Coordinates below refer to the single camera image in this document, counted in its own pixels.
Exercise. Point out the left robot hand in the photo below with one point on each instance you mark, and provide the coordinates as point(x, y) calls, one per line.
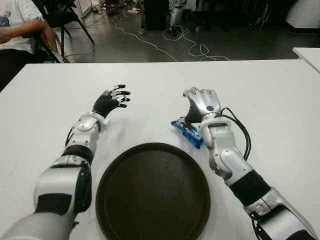
point(105, 103)

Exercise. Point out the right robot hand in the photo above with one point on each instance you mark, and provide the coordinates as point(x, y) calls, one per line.
point(203, 102)

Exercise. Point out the blue Oreo packet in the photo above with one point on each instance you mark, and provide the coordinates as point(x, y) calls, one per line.
point(191, 136)

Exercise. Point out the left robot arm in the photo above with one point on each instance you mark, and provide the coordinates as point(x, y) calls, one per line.
point(57, 182)

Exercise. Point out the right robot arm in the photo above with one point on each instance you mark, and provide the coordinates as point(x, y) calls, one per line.
point(225, 150)

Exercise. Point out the black metal chair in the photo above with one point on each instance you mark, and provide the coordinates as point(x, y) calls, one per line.
point(65, 17)

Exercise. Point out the black wheeled cabinet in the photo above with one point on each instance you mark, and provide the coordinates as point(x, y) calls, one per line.
point(155, 15)

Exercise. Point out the dark round tray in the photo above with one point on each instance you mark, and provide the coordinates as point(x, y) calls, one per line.
point(152, 192)

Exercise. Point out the white side table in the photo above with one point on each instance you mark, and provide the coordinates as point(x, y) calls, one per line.
point(310, 56)

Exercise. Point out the seated person white shirt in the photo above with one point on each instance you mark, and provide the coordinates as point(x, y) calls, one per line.
point(15, 25)

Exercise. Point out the white curved pedestal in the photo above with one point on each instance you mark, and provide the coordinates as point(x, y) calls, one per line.
point(305, 15)

